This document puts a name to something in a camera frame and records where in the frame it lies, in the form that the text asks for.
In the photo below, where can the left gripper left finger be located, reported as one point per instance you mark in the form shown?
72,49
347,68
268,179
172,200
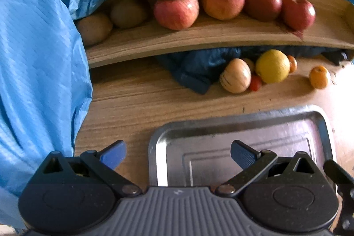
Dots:
103,164

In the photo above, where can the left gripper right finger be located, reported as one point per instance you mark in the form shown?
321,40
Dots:
254,166

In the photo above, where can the yellow lemon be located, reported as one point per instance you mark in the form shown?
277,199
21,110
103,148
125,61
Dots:
273,66

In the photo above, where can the small orange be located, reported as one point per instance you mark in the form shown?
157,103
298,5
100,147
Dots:
293,64

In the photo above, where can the large orange persimmon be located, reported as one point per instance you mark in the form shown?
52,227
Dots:
319,77

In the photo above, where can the brown longan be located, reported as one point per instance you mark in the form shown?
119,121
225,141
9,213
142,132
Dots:
249,63

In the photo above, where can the metal baking tray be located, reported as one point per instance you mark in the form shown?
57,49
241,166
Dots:
209,152

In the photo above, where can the light blue hanging garment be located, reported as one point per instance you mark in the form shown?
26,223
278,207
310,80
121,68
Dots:
45,89

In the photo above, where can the dark blue jacket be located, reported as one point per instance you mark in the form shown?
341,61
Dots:
199,69

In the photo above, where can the left brown kiwi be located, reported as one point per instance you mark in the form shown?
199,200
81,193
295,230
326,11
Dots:
94,28

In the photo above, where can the brown kiwi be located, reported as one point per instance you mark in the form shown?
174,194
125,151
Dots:
126,14
94,28

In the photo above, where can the right brown kiwi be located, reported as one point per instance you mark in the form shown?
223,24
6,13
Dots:
126,14

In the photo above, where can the rightmost red apple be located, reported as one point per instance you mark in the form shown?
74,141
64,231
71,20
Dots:
298,14

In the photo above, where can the curved wooden shelf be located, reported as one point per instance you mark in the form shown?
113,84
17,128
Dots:
333,27

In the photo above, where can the dark red apple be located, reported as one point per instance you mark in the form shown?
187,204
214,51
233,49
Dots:
263,10

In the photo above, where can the pale red apple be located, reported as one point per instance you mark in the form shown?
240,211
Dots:
223,9
176,15

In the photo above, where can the leftmost pale red apple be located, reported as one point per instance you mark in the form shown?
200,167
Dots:
176,15

